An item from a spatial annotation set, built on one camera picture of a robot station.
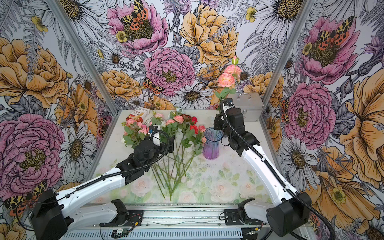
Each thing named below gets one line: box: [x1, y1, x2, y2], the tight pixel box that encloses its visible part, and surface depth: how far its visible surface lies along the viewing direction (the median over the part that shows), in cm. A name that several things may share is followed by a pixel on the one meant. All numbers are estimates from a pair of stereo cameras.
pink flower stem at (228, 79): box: [214, 56, 242, 113], surface depth 66 cm
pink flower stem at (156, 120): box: [151, 111, 164, 126], surface depth 114 cm
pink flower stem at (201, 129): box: [177, 125, 207, 181], surface depth 101 cm
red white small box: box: [126, 106, 150, 122], surface depth 118 cm
